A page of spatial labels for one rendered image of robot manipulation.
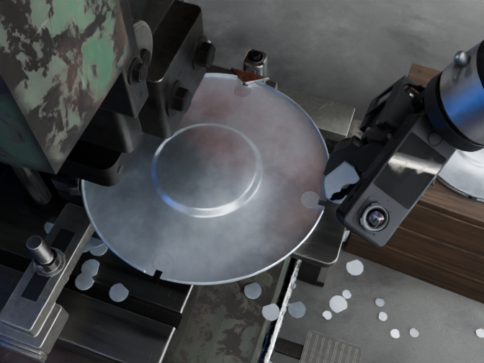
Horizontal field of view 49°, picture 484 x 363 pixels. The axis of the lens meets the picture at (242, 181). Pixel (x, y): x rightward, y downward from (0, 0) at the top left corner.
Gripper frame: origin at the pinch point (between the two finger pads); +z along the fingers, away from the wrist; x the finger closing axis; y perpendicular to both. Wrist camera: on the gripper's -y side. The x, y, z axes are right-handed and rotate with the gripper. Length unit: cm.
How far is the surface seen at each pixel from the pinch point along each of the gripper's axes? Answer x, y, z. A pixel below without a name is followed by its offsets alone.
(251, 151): 9.5, 2.3, 5.1
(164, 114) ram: 19.8, -6.6, -6.0
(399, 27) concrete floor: -27, 123, 75
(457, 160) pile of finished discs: -35, 46, 31
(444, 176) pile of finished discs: -34, 41, 32
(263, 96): 11.3, 11.1, 6.6
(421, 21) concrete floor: -32, 130, 73
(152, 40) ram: 24.0, -4.0, -10.5
